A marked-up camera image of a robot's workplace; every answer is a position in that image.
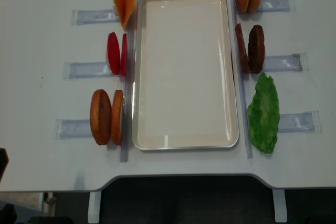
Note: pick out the clear tomato holder rail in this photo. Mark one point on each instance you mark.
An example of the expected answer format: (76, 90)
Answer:
(77, 70)

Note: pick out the left red tomato slice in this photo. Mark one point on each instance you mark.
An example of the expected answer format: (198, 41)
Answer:
(113, 52)

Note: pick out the left white table leg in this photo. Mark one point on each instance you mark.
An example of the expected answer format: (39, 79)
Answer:
(94, 207)

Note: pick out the clear lettuce holder rail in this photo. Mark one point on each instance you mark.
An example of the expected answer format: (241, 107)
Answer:
(300, 122)

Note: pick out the right white table leg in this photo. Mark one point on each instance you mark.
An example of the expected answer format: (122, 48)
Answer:
(280, 207)

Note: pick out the clear bottom bun holder rail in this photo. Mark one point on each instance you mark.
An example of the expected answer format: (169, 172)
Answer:
(65, 129)

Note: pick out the clear bun holder rail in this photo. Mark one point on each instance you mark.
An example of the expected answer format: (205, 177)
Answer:
(65, 129)
(276, 6)

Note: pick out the green lettuce leaf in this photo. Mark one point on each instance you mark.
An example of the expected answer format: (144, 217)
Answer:
(264, 115)

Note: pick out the right orange cheese slice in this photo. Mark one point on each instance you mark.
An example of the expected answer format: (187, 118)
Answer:
(129, 8)

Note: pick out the clear patty holder rail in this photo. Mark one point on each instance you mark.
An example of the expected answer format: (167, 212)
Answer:
(285, 63)

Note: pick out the red tomato slice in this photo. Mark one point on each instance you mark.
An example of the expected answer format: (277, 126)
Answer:
(113, 52)
(124, 55)

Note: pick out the white rectangular metal tray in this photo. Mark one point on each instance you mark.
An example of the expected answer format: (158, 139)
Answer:
(183, 81)

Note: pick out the clear cheese holder rail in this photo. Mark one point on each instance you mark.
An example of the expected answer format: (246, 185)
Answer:
(83, 17)

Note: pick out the right red tomato slice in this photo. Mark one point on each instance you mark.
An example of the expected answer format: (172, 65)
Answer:
(124, 55)

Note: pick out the brown meat patty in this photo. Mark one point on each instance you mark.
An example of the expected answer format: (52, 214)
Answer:
(256, 49)
(242, 49)

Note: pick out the white table leg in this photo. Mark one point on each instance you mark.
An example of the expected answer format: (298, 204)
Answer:
(94, 207)
(280, 207)

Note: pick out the clear top bun holder rail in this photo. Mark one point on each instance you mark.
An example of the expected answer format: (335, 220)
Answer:
(276, 6)

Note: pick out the left brown meat patty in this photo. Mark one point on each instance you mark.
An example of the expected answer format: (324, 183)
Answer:
(242, 49)

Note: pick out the bun slice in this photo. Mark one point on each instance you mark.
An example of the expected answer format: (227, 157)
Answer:
(116, 117)
(100, 117)

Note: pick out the right brown meat patty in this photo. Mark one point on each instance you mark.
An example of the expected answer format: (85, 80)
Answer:
(256, 49)

